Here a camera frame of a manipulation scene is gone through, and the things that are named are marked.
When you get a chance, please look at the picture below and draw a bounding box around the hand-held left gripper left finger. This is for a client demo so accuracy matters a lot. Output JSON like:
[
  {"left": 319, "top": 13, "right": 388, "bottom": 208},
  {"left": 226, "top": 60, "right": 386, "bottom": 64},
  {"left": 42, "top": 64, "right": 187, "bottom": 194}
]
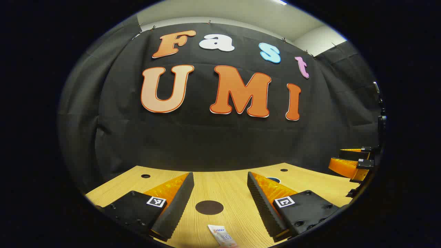
[{"left": 95, "top": 172, "right": 195, "bottom": 241}]

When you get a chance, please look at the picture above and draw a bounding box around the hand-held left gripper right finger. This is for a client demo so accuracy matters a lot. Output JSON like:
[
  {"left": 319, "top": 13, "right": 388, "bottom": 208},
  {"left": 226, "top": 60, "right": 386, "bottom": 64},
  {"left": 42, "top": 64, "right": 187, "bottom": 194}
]
[{"left": 247, "top": 171, "right": 345, "bottom": 242}]

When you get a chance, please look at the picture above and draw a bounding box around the white toothpaste tube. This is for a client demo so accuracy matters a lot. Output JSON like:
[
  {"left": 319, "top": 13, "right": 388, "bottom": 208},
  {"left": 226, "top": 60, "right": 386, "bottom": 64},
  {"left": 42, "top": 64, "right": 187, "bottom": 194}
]
[{"left": 208, "top": 225, "right": 238, "bottom": 248}]

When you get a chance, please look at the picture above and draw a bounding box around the dark round coaster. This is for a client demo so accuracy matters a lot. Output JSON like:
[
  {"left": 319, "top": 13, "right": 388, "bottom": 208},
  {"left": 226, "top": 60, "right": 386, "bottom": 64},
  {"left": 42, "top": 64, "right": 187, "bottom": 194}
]
[{"left": 195, "top": 200, "right": 224, "bottom": 216}]

